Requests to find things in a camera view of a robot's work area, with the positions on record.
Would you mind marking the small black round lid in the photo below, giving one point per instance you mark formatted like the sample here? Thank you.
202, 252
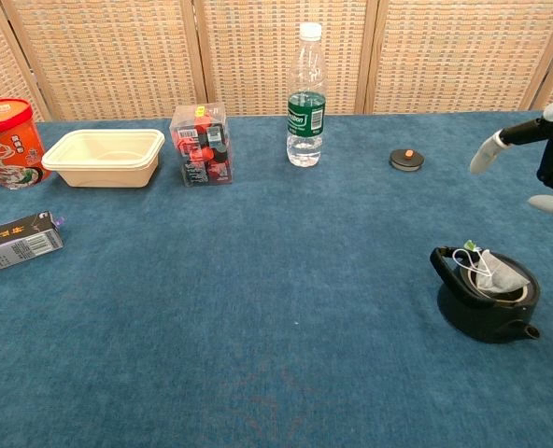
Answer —
406, 159

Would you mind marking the black teapot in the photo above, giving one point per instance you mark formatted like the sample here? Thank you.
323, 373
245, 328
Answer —
482, 322

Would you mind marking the clear water bottle green label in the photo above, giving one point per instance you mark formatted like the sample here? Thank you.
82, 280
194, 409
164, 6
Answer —
306, 116

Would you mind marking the blue table cloth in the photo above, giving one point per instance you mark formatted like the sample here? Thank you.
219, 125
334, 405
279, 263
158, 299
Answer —
258, 303

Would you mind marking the clear box red black items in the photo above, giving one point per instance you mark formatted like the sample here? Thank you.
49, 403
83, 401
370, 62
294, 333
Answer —
202, 149

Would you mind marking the woven folding screen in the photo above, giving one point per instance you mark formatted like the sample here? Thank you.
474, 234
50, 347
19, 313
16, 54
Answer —
117, 56

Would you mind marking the beige plastic food container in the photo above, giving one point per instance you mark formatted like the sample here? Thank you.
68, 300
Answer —
103, 163

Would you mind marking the red instant noodle cup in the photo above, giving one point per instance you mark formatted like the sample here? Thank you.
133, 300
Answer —
8, 144

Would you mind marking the black carton gold lettering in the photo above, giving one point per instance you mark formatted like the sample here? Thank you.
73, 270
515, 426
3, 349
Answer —
15, 245

